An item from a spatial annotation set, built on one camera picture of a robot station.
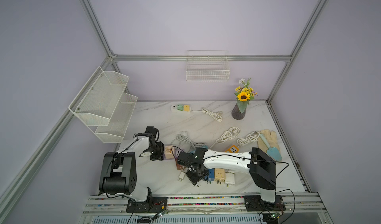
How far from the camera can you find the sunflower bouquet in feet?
2.95

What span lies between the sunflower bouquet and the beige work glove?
0.25m

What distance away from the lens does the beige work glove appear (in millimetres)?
964
